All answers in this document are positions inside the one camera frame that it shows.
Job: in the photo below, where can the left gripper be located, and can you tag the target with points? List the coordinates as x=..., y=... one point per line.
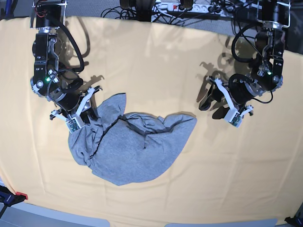
x=234, y=92

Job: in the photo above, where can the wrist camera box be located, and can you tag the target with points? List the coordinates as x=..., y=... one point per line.
x=233, y=117
x=74, y=124

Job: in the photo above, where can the yellow table cloth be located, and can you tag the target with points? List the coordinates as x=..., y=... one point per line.
x=224, y=174

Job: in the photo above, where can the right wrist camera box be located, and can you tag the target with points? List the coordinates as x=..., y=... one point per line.
x=74, y=124

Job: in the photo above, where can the white power strip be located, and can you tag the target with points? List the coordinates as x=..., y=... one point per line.
x=175, y=9

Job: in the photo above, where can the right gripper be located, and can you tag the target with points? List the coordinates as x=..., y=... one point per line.
x=69, y=103

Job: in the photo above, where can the blue clamp with red tip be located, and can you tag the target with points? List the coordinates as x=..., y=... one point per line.
x=8, y=199

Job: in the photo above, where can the blue clamp right corner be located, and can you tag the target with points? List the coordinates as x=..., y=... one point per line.
x=295, y=221

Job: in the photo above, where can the grey t-shirt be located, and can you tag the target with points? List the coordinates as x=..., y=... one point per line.
x=125, y=148

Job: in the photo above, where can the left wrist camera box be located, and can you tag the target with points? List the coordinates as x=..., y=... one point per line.
x=233, y=117

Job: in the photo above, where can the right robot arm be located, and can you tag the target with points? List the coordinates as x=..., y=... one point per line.
x=52, y=79

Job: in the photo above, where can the black robot base post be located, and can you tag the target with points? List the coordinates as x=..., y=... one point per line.
x=144, y=10

